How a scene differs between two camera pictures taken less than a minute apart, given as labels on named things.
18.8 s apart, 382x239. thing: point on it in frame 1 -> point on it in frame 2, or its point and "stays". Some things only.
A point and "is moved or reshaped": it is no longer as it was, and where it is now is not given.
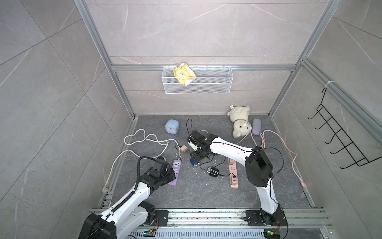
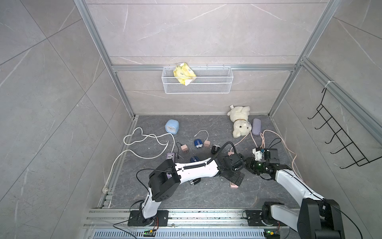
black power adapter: x=213 y=171 is moved or reshaped
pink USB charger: x=184 y=149 stays
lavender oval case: x=256 y=129 stays
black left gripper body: x=168 y=176 -> x=233 y=176
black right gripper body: x=198 y=155 -> x=256 y=166
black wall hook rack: x=358 y=158 stays
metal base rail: x=231 y=224 stays
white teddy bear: x=239 y=115 stays
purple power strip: x=176 y=167 is moved or reshaped
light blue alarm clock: x=172 y=126 stays
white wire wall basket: x=208 y=80 stays
